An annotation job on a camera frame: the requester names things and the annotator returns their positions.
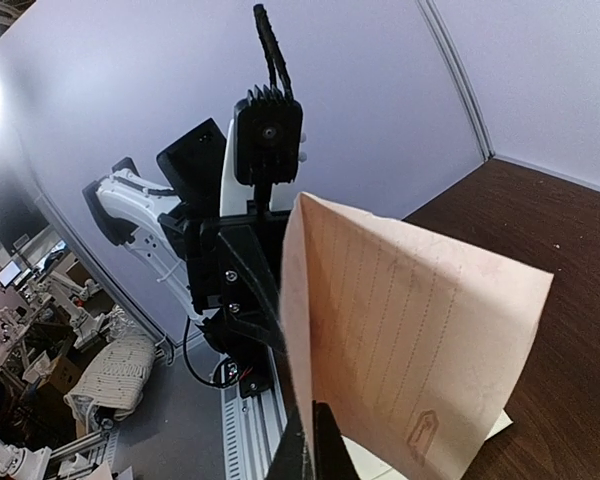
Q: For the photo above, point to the cream paper envelope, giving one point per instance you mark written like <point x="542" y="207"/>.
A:
<point x="370" y="467"/>

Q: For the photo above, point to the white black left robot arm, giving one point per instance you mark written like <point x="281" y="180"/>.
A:
<point x="200" y="181"/>

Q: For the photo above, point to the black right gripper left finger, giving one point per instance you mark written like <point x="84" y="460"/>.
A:
<point x="291" y="460"/>

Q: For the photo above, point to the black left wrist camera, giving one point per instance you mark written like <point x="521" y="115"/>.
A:
<point x="267" y="127"/>

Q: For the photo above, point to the white woven basket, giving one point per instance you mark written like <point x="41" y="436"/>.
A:
<point x="114" y="379"/>

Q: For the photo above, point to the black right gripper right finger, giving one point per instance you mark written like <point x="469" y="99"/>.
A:
<point x="332" y="460"/>

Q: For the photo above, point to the left aluminium corner post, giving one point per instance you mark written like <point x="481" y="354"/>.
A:
<point x="459" y="76"/>

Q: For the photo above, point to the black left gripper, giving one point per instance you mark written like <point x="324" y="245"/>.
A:
<point x="233" y="267"/>

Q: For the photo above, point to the cardboard box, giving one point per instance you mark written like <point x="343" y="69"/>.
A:
<point x="63" y="376"/>

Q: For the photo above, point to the lined paper letter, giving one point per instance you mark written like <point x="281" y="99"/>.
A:
<point x="415" y="340"/>

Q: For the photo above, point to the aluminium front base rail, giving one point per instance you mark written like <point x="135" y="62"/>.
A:
<point x="252" y="427"/>

